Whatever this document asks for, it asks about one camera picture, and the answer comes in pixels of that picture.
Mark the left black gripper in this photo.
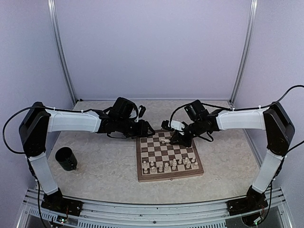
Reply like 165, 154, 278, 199
116, 117, 156, 139

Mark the white chess king piece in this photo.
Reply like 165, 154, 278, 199
171, 159, 177, 171

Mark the wooden chess board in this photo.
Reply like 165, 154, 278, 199
136, 130, 204, 182

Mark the white chess rook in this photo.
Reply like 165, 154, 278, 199
151, 167, 157, 173

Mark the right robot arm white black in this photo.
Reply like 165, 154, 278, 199
161, 100, 295, 211

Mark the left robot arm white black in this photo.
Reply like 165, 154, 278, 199
19, 97, 155, 211

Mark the black ribbed cup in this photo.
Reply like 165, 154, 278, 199
55, 147, 77, 171

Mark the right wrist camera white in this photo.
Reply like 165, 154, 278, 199
161, 120, 186, 132

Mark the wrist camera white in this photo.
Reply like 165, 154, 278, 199
135, 105, 146, 122
161, 120, 186, 132

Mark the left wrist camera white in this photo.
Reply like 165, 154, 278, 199
135, 105, 146, 122

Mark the aluminium front rail frame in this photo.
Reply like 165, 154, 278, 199
14, 188, 294, 228

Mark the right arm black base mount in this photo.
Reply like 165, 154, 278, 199
227, 197, 268, 216

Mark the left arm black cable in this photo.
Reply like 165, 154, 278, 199
2, 104, 141, 154

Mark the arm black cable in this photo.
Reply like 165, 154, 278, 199
2, 104, 141, 154
170, 85, 304, 155

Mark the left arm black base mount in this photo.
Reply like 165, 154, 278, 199
41, 198, 83, 217

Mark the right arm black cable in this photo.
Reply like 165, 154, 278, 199
170, 85, 304, 155

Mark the left aluminium corner post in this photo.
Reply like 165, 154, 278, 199
47, 0, 77, 105

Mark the aluminium corner post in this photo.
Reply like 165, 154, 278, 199
47, 0, 77, 105
229, 0, 258, 106

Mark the right aluminium corner post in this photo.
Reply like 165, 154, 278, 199
229, 0, 258, 106

